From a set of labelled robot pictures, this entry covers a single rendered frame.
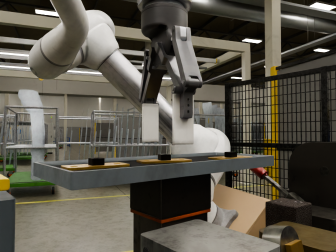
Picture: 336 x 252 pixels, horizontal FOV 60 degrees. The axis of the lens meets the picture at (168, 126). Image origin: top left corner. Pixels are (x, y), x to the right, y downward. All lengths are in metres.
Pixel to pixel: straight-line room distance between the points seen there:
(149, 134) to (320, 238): 0.30
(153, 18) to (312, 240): 0.36
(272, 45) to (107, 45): 7.74
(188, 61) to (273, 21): 8.44
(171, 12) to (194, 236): 0.32
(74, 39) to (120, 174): 0.51
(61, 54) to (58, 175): 0.55
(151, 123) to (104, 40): 0.53
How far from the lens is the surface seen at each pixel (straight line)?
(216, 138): 1.07
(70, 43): 0.80
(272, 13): 8.88
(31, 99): 6.67
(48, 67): 0.91
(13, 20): 6.46
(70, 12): 0.68
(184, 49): 0.41
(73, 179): 0.31
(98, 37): 1.00
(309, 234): 0.42
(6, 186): 0.33
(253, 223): 0.97
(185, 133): 0.40
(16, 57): 9.14
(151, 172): 0.35
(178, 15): 0.47
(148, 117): 0.52
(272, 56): 8.51
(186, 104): 0.39
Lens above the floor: 1.20
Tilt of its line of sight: 2 degrees up
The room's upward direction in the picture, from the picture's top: straight up
